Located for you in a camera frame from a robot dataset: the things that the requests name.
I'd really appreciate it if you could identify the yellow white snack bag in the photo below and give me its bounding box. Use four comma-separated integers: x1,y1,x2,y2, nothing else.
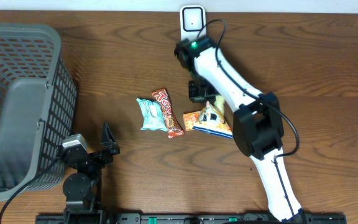
193,95,232,139

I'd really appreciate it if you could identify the orange tissue pack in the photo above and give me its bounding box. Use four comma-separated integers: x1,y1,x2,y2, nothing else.
183,111,200,131

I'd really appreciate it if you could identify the grey plastic shopping basket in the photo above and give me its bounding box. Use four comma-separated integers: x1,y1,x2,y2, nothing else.
0,24,77,201

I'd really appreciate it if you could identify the red Top chocolate bar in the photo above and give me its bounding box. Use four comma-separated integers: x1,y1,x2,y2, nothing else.
152,88,185,139

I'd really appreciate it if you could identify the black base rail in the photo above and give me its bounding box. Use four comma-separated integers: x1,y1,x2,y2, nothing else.
35,212,347,224

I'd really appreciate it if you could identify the teal wet wipes pack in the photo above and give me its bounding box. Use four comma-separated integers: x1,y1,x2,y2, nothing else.
136,98,167,132

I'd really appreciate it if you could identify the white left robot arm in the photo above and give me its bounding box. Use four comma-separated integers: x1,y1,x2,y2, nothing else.
59,123,120,223

